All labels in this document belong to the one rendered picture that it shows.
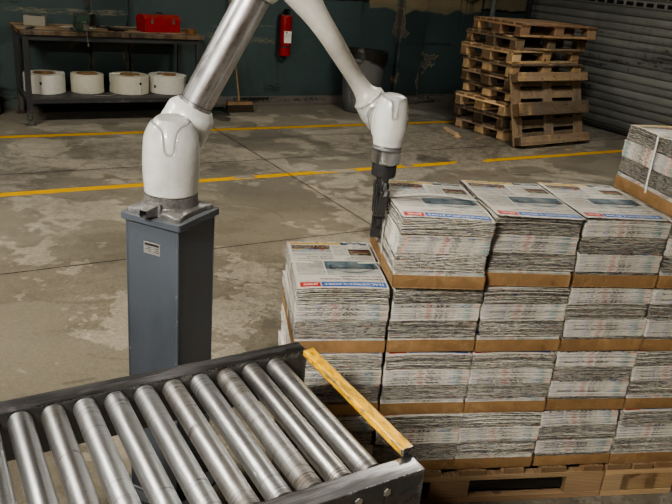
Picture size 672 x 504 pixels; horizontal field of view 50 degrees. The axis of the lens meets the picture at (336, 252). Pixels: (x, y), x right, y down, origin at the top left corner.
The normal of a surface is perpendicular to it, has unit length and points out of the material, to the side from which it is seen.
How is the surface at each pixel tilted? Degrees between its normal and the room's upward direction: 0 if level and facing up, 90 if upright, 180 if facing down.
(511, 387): 90
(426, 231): 90
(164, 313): 90
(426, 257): 90
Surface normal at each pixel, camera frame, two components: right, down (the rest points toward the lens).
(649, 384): 0.15, 0.37
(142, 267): -0.41, 0.30
